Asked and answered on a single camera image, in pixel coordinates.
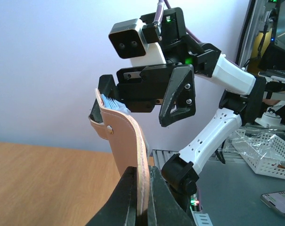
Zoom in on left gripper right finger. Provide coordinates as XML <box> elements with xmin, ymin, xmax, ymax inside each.
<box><xmin>147</xmin><ymin>166</ymin><xmax>195</xmax><ymax>226</ymax></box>

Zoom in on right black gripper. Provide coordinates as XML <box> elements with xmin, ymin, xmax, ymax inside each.
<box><xmin>88</xmin><ymin>63</ymin><xmax>196</xmax><ymax>128</ymax></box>

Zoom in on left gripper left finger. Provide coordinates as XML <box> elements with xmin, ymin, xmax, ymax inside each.
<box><xmin>86</xmin><ymin>167</ymin><xmax>137</xmax><ymax>226</ymax></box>

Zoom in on pink leather card holder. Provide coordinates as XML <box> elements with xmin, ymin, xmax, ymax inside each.
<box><xmin>89</xmin><ymin>88</ymin><xmax>150</xmax><ymax>217</ymax></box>

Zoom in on right small circuit board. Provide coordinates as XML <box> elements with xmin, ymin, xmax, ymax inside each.
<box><xmin>190</xmin><ymin>194</ymin><xmax>203</xmax><ymax>212</ymax></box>

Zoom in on white perforated metal basket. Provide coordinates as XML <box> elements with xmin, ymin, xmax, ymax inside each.
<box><xmin>229</xmin><ymin>129</ymin><xmax>285</xmax><ymax>179</ymax></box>

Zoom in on smartphone on grey desk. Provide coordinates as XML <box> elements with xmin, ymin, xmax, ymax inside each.
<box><xmin>260</xmin><ymin>191</ymin><xmax>285</xmax><ymax>217</ymax></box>

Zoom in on grey slotted cable duct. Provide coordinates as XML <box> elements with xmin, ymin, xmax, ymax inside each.
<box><xmin>191</xmin><ymin>209</ymin><xmax>213</xmax><ymax>226</ymax></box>

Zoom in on aluminium front rail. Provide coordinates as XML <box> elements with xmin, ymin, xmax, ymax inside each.
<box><xmin>151</xmin><ymin>149</ymin><xmax>178</xmax><ymax>170</ymax></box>

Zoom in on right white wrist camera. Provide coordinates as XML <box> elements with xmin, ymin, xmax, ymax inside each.
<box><xmin>108</xmin><ymin>18</ymin><xmax>167</xmax><ymax>68</ymax></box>

